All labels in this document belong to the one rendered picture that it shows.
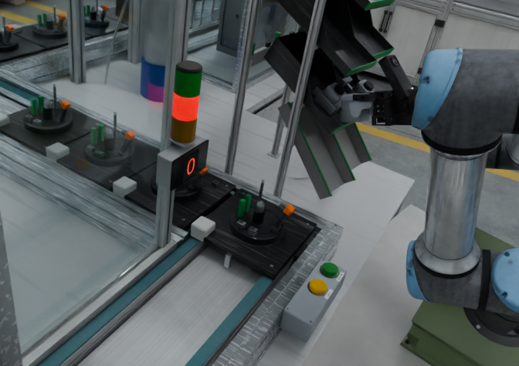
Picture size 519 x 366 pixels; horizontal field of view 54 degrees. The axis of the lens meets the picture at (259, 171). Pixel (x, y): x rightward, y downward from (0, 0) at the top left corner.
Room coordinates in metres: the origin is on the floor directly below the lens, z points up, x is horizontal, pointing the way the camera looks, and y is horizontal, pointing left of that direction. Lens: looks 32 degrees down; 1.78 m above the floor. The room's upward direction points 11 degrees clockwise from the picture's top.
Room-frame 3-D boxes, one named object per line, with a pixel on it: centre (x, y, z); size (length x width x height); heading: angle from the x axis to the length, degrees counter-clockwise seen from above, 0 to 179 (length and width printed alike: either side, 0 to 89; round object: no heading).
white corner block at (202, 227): (0.96, 0.11, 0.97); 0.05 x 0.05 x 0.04; 66
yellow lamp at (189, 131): (0.88, 0.17, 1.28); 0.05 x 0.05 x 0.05
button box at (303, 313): (0.84, -0.18, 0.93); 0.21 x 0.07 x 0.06; 156
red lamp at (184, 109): (0.88, 0.17, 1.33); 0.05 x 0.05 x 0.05
